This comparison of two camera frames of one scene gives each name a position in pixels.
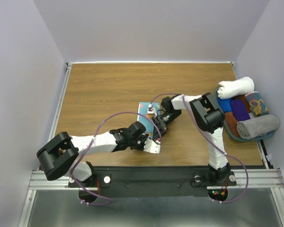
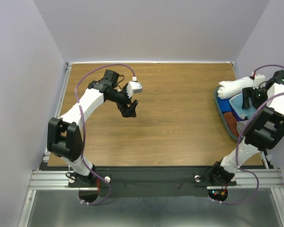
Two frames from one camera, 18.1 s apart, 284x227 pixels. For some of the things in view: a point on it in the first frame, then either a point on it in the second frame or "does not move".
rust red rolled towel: (231, 122) does not move
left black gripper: (144, 137) -> (129, 111)
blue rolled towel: (225, 104) does not move
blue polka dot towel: (146, 118) -> (236, 102)
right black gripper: (164, 127) -> (247, 92)
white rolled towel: (229, 89) does not move
